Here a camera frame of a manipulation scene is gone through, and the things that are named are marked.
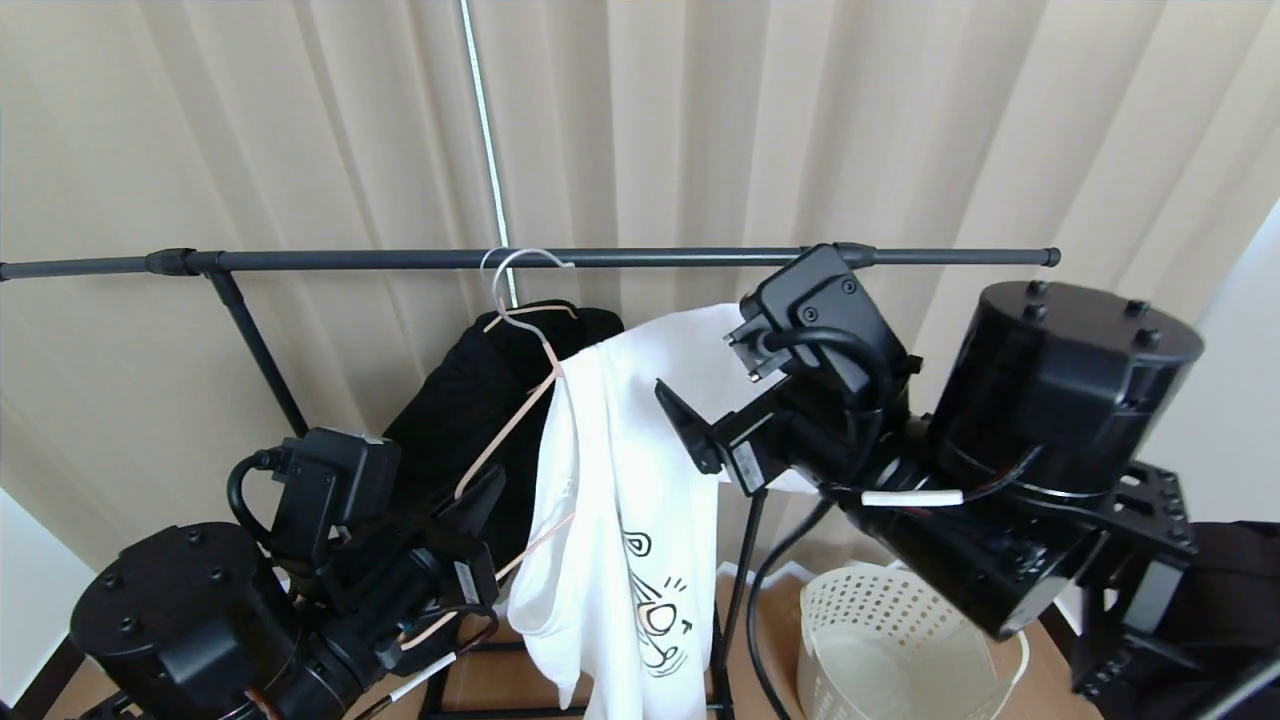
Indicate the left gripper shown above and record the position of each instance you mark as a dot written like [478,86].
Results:
[400,610]

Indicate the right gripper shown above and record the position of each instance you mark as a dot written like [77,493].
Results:
[960,570]

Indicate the pink clothes hanger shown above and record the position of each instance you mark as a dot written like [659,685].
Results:
[530,310]
[500,445]

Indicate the black shorts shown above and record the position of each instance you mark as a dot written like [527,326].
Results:
[450,420]

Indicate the white garment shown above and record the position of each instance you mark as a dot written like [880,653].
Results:
[620,450]

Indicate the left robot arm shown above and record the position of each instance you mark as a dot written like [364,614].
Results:
[180,600]

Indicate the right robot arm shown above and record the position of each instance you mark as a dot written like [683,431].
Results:
[1060,380]

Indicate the white laundry basket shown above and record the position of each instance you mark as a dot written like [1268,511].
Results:
[880,650]

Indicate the black clothes rack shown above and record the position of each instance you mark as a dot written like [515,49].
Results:
[350,260]

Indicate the beige curtain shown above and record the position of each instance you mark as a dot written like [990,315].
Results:
[900,120]

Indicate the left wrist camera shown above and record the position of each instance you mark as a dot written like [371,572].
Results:
[340,480]

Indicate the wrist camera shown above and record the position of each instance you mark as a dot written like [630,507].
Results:
[340,480]
[810,300]

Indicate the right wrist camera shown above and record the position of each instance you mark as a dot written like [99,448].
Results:
[810,300]

